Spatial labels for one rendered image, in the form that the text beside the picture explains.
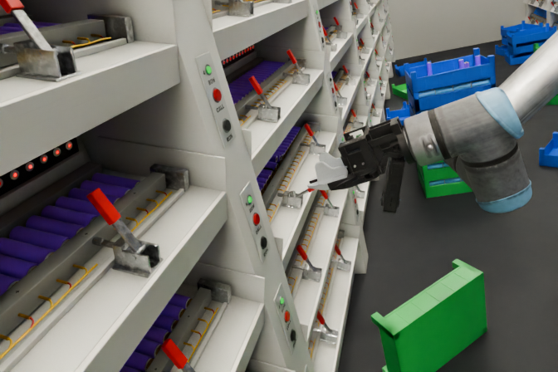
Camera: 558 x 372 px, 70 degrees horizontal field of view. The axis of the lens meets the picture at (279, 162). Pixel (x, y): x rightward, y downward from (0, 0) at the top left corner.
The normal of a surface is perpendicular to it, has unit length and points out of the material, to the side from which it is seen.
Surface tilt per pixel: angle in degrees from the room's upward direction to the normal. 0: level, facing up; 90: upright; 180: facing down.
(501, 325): 0
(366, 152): 90
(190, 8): 90
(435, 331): 90
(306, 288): 17
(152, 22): 90
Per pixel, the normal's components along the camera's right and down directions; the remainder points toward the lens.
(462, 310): 0.45, 0.23
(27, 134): 0.96, 0.15
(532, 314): -0.25, -0.90
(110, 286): 0.04, -0.89
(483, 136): -0.22, 0.50
